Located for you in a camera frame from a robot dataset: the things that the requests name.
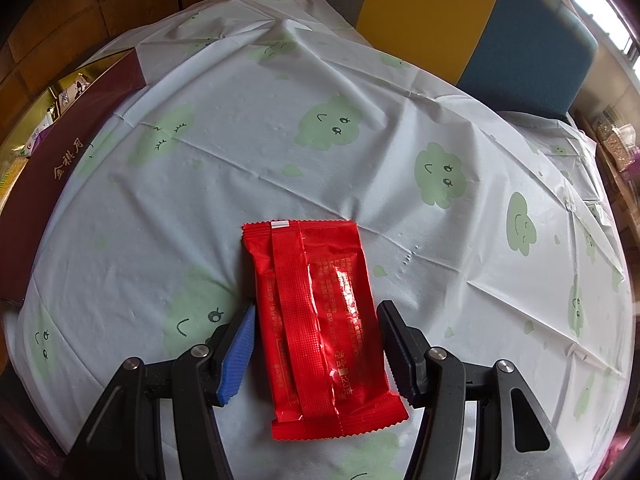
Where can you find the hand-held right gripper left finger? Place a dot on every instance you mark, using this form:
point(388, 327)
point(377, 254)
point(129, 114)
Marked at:
point(235, 355)

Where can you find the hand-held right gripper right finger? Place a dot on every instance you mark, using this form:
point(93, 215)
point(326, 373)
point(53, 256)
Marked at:
point(400, 355)

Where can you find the long plain red snack packet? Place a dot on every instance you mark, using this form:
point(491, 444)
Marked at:
point(320, 310)

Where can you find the maroon and gold tin box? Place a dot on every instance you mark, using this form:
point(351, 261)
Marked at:
point(55, 185)

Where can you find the white brown patterned snack packet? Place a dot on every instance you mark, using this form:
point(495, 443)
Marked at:
point(70, 95)

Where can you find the white green cloud-print tablecloth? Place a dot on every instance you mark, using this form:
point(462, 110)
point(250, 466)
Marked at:
point(350, 160)

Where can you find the wooden side table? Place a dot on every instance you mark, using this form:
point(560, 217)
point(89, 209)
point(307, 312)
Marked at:
point(620, 195)

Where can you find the patterned tissue box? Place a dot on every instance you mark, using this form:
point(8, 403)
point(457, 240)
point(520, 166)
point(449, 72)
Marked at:
point(620, 145)

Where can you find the grey yellow blue chair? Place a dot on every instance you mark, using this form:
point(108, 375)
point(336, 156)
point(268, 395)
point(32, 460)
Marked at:
point(425, 5)

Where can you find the wooden wardrobe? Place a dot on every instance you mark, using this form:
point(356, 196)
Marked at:
point(125, 10)

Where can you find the window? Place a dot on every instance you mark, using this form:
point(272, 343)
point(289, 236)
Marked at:
point(600, 5)

